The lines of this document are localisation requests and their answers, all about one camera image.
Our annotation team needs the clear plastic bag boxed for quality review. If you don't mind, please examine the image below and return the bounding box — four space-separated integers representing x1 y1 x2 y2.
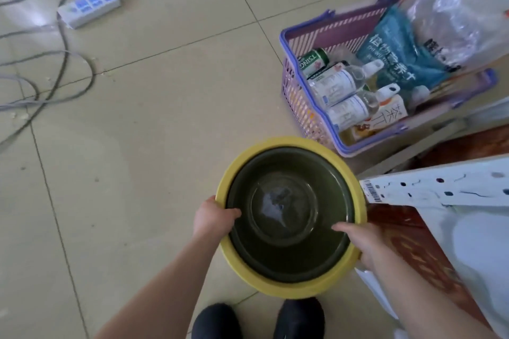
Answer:
400 0 509 72

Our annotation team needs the clear bottle with white cap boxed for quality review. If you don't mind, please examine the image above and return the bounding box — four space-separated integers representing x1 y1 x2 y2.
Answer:
308 59 385 108
328 83 401 133

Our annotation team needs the grey cable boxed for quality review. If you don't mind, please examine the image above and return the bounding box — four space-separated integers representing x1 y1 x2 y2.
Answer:
0 0 160 153

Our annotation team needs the person's left black shoe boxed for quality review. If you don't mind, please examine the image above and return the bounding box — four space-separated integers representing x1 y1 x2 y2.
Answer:
191 302 243 339

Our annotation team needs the person's right forearm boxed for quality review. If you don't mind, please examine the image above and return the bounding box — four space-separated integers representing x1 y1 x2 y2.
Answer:
368 249 499 339

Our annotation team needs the yellow plastic basin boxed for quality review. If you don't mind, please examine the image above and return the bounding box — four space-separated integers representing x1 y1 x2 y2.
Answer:
215 136 367 300

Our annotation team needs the white perforated metal shelf beam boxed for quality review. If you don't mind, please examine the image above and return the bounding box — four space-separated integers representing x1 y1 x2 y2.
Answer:
359 153 509 208

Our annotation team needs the person's right black shoe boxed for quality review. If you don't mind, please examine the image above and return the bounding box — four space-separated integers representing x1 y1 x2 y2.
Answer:
273 297 326 339

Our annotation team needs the person's left hand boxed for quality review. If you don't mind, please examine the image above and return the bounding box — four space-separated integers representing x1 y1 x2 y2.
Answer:
192 196 242 247

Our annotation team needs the white metal shelf board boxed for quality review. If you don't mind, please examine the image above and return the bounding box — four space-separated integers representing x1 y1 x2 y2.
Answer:
414 204 509 339

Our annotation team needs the orange and white drink carton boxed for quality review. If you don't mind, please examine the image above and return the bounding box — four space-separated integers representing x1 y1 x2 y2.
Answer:
351 94 409 141

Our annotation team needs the white power strip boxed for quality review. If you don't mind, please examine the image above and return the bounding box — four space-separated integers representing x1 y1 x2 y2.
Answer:
56 0 121 29

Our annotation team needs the person's right hand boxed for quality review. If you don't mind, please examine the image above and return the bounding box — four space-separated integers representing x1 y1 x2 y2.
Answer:
331 222 387 272

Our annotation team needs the person's black shoe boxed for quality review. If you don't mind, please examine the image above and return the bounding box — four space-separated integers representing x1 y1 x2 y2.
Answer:
191 302 243 339
273 297 326 339

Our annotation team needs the person's left forearm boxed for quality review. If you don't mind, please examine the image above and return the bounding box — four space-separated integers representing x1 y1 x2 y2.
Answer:
95 231 220 339

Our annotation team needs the purple plastic shopping basket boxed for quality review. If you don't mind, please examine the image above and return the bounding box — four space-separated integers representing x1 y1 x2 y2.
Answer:
279 0 499 158

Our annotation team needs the teal soil bag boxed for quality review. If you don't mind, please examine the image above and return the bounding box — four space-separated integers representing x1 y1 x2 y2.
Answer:
356 5 458 93

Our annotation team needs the green drink can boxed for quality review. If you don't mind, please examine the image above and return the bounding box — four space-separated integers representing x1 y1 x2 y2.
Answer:
297 49 331 78

